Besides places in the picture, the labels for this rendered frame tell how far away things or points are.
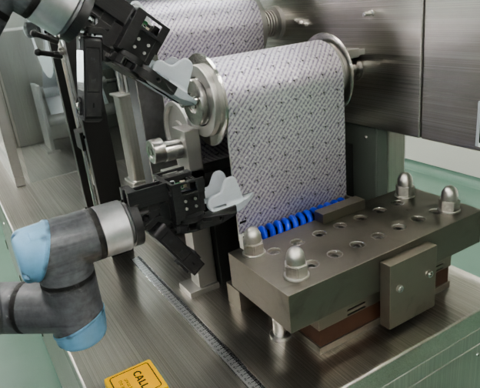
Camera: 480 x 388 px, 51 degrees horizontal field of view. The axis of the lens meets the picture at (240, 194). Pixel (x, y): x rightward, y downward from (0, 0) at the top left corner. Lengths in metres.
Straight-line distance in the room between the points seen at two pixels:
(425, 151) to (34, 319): 3.60
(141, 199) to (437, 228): 0.46
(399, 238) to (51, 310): 0.52
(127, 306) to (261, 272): 0.31
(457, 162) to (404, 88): 3.03
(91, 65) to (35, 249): 0.25
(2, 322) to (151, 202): 0.26
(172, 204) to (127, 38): 0.24
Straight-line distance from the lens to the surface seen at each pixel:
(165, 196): 0.74
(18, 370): 2.50
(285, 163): 0.86
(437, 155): 4.05
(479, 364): 1.00
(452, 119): 0.88
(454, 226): 0.89
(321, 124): 0.89
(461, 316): 0.89
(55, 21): 0.70
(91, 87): 0.72
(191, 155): 0.85
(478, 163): 3.85
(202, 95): 0.79
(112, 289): 1.02
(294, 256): 0.70
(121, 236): 0.72
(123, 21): 0.73
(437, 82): 0.89
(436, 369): 0.89
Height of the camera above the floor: 1.40
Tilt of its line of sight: 21 degrees down
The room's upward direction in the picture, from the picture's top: 6 degrees counter-clockwise
